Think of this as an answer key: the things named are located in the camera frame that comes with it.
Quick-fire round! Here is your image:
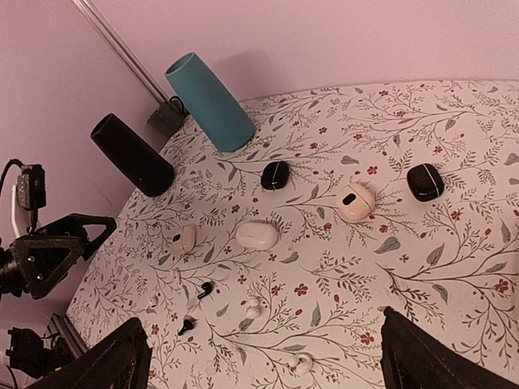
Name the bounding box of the left aluminium frame post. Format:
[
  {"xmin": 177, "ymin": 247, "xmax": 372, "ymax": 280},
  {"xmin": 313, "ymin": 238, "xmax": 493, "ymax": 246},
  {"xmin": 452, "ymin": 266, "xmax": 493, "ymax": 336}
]
[{"xmin": 72, "ymin": 0, "xmax": 169, "ymax": 104}]

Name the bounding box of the white clip earbud pair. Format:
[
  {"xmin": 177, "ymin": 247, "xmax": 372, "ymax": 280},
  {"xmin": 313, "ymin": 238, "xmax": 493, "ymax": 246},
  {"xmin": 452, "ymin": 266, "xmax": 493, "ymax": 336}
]
[{"xmin": 245, "ymin": 297, "xmax": 263, "ymax": 320}]

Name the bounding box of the beige earbud charging case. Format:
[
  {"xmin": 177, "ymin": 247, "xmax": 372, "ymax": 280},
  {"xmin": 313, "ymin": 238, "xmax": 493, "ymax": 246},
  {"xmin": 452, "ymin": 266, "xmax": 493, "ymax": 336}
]
[{"xmin": 335, "ymin": 182, "xmax": 375, "ymax": 223}]

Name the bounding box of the floral patterned table mat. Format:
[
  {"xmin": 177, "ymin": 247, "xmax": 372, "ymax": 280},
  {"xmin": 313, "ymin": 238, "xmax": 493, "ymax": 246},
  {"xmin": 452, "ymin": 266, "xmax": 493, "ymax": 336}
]
[{"xmin": 66, "ymin": 80, "xmax": 518, "ymax": 388}]

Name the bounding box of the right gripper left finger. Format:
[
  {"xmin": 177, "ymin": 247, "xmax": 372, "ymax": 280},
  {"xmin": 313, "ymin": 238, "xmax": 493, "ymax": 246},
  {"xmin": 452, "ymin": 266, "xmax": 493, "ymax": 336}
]
[{"xmin": 30, "ymin": 318, "xmax": 152, "ymax": 389}]

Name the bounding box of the black earbud lower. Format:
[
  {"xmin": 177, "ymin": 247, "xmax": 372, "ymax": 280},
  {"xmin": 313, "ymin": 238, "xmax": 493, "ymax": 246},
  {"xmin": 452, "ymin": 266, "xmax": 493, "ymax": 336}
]
[{"xmin": 178, "ymin": 318, "xmax": 195, "ymax": 336}]

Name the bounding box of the grey post foot bracket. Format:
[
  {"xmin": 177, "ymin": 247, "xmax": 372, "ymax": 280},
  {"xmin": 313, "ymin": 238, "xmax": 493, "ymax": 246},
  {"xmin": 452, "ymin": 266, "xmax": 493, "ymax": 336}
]
[{"xmin": 147, "ymin": 96, "xmax": 189, "ymax": 137}]

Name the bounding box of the left black cable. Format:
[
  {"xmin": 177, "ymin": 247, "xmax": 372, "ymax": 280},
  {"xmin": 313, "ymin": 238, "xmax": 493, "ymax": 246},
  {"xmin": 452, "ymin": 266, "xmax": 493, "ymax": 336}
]
[{"xmin": 0, "ymin": 158, "xmax": 24, "ymax": 203}]

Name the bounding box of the black earbud upper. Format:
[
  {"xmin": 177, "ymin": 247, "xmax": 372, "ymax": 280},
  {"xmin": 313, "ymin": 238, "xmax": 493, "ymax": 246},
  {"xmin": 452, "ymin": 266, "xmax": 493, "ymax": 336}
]
[{"xmin": 197, "ymin": 282, "xmax": 214, "ymax": 301}]

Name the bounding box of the black round earbud case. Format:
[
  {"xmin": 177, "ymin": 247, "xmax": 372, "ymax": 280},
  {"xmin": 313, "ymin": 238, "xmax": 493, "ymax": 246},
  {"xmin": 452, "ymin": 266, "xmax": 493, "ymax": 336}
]
[{"xmin": 260, "ymin": 160, "xmax": 290, "ymax": 190}]

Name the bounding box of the black earbud case right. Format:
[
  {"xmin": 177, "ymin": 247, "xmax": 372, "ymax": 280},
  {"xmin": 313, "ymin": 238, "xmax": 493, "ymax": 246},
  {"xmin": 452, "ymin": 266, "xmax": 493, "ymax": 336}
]
[{"xmin": 406, "ymin": 164, "xmax": 444, "ymax": 202}]

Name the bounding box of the black cylindrical cup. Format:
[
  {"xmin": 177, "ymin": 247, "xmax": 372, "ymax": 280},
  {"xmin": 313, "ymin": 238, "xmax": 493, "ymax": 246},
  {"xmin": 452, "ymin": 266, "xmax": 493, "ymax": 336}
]
[{"xmin": 90, "ymin": 113, "xmax": 175, "ymax": 197}]

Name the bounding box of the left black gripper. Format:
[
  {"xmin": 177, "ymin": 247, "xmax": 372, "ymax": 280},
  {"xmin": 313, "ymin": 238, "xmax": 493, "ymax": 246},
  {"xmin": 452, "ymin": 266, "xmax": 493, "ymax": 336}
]
[{"xmin": 1, "ymin": 213, "xmax": 117, "ymax": 300}]

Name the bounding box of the teal cylindrical cup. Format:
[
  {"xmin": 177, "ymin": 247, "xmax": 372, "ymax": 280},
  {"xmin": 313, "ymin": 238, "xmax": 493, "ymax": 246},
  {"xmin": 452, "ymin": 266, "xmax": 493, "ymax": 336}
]
[{"xmin": 165, "ymin": 53, "xmax": 255, "ymax": 152}]

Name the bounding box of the white ear hook earbud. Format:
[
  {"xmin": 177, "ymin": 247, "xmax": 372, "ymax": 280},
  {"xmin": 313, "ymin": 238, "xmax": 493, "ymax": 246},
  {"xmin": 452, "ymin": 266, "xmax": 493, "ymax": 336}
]
[{"xmin": 287, "ymin": 353, "xmax": 313, "ymax": 375}]

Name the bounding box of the white oval earbud case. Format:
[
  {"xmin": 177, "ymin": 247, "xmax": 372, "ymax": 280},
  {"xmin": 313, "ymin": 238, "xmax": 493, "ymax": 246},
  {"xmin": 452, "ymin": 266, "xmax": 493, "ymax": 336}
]
[{"xmin": 235, "ymin": 221, "xmax": 279, "ymax": 250}]

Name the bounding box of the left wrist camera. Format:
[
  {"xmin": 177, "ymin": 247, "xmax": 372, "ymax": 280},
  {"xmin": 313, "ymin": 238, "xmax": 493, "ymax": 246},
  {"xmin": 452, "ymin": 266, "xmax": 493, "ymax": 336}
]
[{"xmin": 11, "ymin": 165, "xmax": 46, "ymax": 238}]

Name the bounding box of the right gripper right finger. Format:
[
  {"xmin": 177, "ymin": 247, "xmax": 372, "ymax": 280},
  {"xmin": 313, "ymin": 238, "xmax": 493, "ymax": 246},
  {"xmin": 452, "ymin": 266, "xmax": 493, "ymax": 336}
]
[{"xmin": 380, "ymin": 306, "xmax": 518, "ymax": 389}]

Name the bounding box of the small white earbud case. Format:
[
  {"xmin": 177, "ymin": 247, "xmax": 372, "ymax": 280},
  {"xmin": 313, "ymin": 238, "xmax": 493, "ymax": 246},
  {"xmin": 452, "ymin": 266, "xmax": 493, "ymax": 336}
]
[{"xmin": 170, "ymin": 224, "xmax": 196, "ymax": 254}]

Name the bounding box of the black earbud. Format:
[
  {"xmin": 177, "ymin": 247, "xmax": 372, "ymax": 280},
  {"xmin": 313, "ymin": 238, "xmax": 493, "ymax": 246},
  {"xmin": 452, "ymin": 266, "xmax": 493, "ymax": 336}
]
[
  {"xmin": 197, "ymin": 282, "xmax": 214, "ymax": 301},
  {"xmin": 178, "ymin": 318, "xmax": 195, "ymax": 336}
]

